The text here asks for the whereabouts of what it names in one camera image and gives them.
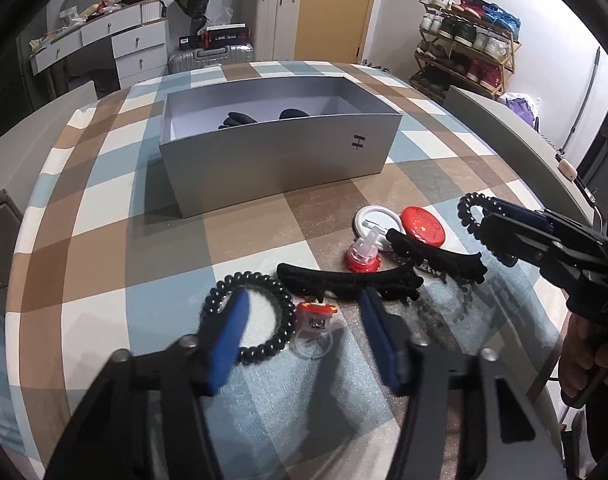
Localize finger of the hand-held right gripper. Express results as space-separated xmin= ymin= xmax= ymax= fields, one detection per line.
xmin=484 ymin=209 xmax=608 ymax=256
xmin=476 ymin=230 xmax=555 ymax=267

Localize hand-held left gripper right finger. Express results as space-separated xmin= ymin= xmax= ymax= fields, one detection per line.
xmin=360 ymin=287 xmax=565 ymax=480

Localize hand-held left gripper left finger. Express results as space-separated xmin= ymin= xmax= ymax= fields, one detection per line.
xmin=44 ymin=287 xmax=249 ymax=480

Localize black spiral hair tie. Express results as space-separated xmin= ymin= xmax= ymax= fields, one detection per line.
xmin=200 ymin=272 xmax=297 ymax=366

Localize black bead bracelet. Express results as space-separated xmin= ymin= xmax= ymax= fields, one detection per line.
xmin=456 ymin=191 xmax=517 ymax=266

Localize red clear plastic trinket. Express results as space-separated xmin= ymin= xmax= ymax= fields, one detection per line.
xmin=290 ymin=301 xmax=347 ymax=361

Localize long black hair clip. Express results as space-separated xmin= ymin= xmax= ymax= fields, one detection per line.
xmin=276 ymin=261 xmax=425 ymax=306
xmin=385 ymin=228 xmax=487 ymax=286

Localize red clear bottle spout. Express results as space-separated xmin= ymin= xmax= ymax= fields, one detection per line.
xmin=346 ymin=232 xmax=385 ymax=273

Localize red round badge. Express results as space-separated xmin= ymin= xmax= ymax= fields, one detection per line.
xmin=400 ymin=206 xmax=447 ymax=250

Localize white round lid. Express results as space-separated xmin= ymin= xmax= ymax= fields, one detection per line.
xmin=353 ymin=205 xmax=402 ymax=251

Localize silver cardboard box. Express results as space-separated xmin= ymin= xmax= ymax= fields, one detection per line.
xmin=159 ymin=77 xmax=402 ymax=218

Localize black hair accessory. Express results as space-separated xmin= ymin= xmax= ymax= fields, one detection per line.
xmin=219 ymin=111 xmax=257 ymax=130

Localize person's right hand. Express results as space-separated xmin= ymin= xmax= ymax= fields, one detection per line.
xmin=559 ymin=310 xmax=608 ymax=406

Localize grey upholstered bench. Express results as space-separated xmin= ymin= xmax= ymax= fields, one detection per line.
xmin=444 ymin=85 xmax=600 ymax=226
xmin=16 ymin=80 xmax=97 ymax=126
xmin=0 ymin=187 xmax=24 ymax=316

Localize purple bag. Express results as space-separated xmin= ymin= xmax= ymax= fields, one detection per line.
xmin=499 ymin=92 xmax=540 ymax=131

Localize checked tablecloth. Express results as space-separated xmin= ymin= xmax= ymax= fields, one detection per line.
xmin=4 ymin=60 xmax=600 ymax=480

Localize wooden shoe rack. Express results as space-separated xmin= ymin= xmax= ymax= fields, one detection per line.
xmin=409 ymin=0 xmax=522 ymax=103

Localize rows of shoes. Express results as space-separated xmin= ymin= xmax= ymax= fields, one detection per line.
xmin=411 ymin=0 xmax=522 ymax=101

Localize silver suitcase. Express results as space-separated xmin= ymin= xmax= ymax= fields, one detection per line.
xmin=168 ymin=45 xmax=255 ymax=76

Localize wooden door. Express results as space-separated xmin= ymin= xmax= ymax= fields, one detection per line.
xmin=294 ymin=0 xmax=385 ymax=63

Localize black red flat box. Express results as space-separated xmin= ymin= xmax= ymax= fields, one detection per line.
xmin=201 ymin=24 xmax=255 ymax=51

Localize white dressing desk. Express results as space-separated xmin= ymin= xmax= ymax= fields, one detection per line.
xmin=31 ymin=0 xmax=169 ymax=93

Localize white upright suitcase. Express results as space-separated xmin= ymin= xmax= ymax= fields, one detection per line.
xmin=241 ymin=0 xmax=302 ymax=61

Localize black wrapped bouquet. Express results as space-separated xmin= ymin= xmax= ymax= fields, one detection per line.
xmin=169 ymin=0 xmax=212 ymax=36

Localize desk clutter pile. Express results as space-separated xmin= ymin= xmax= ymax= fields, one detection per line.
xmin=31 ymin=0 xmax=129 ymax=48

